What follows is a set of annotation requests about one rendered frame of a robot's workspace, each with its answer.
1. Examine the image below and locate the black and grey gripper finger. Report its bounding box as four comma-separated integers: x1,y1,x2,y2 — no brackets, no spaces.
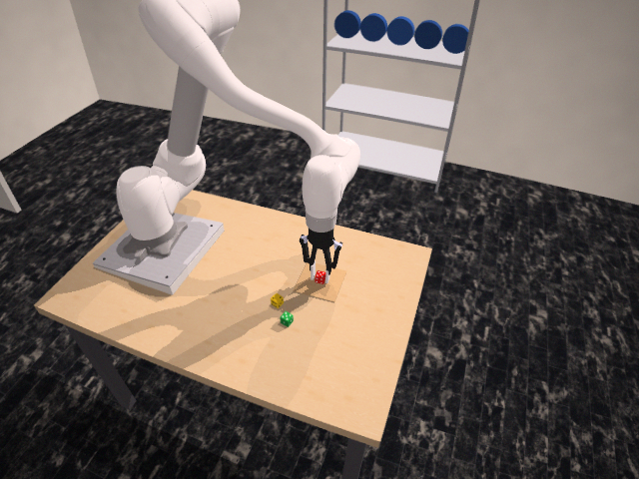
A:
300,235,318,280
321,240,342,283

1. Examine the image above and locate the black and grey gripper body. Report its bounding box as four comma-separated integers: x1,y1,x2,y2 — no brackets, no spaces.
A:
307,229,335,249

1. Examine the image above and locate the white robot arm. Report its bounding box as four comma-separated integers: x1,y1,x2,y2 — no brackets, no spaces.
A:
116,0,360,260

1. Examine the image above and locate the yellow die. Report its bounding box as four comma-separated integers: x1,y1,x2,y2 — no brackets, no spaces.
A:
271,293,284,308

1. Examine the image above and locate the green die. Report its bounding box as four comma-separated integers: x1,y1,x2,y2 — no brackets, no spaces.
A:
280,311,294,327

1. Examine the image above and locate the tan square mat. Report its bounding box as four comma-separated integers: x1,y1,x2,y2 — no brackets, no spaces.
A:
293,263,346,302

